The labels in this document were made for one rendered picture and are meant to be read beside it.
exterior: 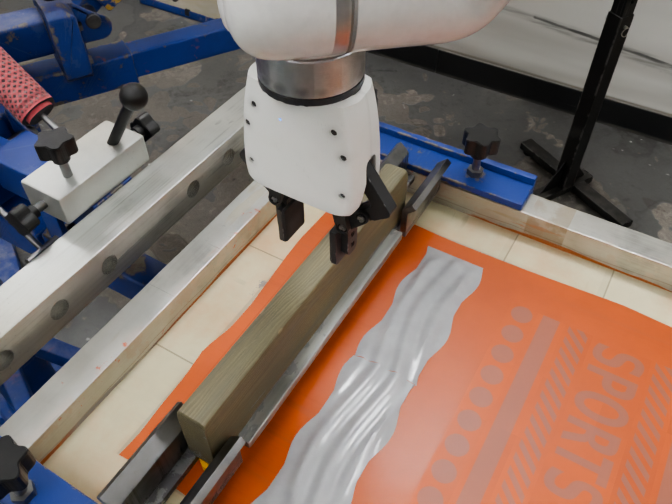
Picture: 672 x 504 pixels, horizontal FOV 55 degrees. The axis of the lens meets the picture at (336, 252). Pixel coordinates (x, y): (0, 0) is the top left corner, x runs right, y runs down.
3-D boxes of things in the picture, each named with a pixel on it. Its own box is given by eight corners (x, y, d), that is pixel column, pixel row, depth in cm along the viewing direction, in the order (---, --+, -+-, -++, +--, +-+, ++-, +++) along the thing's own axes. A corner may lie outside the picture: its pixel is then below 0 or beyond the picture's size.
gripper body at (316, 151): (217, 62, 44) (236, 187, 52) (347, 107, 40) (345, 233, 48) (280, 16, 48) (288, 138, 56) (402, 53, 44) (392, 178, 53)
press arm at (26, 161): (142, 208, 76) (132, 176, 72) (105, 240, 73) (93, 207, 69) (39, 160, 82) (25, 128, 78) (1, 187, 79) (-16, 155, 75)
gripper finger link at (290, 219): (249, 174, 54) (256, 231, 58) (281, 187, 52) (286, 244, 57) (271, 153, 55) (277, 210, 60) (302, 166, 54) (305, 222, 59)
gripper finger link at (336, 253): (328, 206, 51) (328, 263, 56) (363, 221, 50) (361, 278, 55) (348, 184, 53) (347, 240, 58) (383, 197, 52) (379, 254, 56)
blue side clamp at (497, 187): (525, 217, 82) (538, 175, 77) (511, 241, 79) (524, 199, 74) (325, 142, 93) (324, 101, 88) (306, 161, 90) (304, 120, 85)
